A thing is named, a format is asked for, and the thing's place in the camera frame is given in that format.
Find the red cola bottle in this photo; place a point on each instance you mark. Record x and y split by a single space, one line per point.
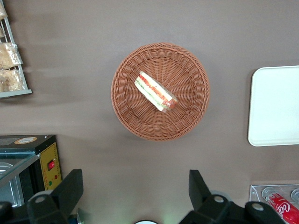
283 206

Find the clear acrylic bottle holder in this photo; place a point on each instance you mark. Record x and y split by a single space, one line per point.
254 191

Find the clear bagged snack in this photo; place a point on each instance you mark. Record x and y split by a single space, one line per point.
11 80
1 31
2 11
8 56

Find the triangle sandwich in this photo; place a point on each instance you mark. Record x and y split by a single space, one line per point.
154 91

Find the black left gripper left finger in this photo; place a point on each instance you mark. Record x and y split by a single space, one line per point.
67 191

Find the white plastic tray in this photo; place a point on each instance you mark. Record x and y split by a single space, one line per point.
275 107

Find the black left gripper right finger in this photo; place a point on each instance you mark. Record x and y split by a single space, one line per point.
201 196

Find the white round rimmed object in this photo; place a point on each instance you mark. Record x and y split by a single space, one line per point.
147 222

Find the round brown wicker basket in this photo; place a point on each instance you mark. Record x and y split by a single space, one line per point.
187 77

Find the black yellow food warmer cabinet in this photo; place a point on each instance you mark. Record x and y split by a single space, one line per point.
50 151

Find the clear capped bottle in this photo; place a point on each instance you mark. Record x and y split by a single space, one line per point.
295 193

